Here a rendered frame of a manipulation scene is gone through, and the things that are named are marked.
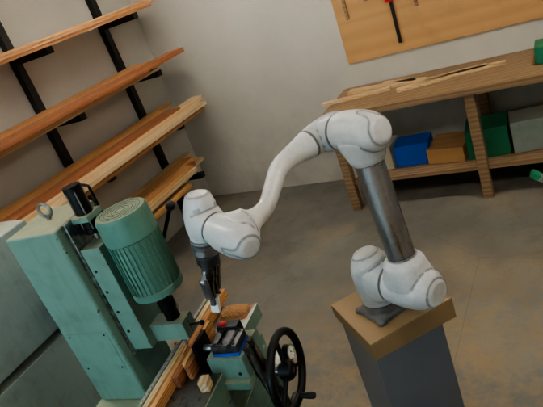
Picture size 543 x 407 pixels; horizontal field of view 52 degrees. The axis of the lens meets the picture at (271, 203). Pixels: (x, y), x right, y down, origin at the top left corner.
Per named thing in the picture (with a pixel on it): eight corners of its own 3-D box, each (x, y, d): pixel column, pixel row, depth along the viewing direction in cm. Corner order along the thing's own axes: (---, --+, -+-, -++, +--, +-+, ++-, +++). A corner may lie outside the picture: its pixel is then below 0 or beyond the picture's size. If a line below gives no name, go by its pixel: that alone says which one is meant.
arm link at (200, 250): (184, 243, 169) (187, 259, 172) (212, 245, 166) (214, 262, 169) (196, 228, 177) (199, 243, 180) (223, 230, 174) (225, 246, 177)
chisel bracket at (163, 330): (191, 342, 190) (181, 323, 187) (157, 345, 196) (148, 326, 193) (199, 328, 197) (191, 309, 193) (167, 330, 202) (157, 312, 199)
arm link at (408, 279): (412, 287, 215) (460, 299, 197) (385, 311, 208) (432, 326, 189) (348, 102, 189) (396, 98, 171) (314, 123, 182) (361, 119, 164)
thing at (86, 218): (95, 235, 178) (71, 189, 172) (77, 238, 181) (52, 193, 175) (109, 223, 185) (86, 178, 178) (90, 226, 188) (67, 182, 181)
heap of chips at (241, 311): (246, 319, 207) (243, 312, 206) (216, 321, 212) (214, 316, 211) (253, 304, 214) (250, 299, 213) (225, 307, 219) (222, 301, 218)
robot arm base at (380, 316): (381, 286, 237) (377, 275, 235) (417, 302, 217) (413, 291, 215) (349, 309, 231) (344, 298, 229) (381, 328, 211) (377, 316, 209)
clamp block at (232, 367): (250, 379, 181) (241, 358, 177) (215, 380, 186) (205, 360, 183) (264, 348, 193) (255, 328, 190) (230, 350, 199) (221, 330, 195)
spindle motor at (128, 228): (169, 303, 176) (127, 220, 164) (125, 307, 184) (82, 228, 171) (191, 270, 191) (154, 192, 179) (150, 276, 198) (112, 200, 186)
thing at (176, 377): (181, 387, 185) (176, 377, 183) (176, 387, 185) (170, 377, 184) (208, 340, 203) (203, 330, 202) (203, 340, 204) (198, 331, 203)
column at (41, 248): (148, 400, 200) (52, 232, 172) (100, 400, 209) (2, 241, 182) (174, 356, 219) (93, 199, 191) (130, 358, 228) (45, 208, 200)
